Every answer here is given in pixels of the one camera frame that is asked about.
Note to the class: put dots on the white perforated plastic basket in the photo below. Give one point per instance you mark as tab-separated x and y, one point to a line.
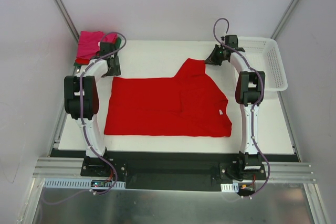
263	55

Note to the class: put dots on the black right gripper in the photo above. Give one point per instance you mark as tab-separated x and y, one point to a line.
214	57

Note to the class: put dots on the aluminium frame post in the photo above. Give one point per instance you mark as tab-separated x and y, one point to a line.
284	19
66	16

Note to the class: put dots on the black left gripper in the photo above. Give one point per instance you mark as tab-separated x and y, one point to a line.
114	66

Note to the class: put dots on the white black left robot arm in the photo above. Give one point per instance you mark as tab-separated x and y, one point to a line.
81	102

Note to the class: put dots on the white slotted cable duct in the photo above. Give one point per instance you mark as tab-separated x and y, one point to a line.
69	183

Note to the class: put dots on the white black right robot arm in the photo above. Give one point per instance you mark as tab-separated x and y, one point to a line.
249	94

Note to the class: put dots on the aluminium frame post right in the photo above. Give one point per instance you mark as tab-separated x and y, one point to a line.
284	19

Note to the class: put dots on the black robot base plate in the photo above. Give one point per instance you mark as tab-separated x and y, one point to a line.
175	171

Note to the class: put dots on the folded pink t shirt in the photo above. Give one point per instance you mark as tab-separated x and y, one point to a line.
94	36

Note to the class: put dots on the aluminium frame post left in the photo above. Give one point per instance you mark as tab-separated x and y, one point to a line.
66	16

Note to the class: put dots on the folded green t shirt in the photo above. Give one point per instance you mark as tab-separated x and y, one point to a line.
95	50

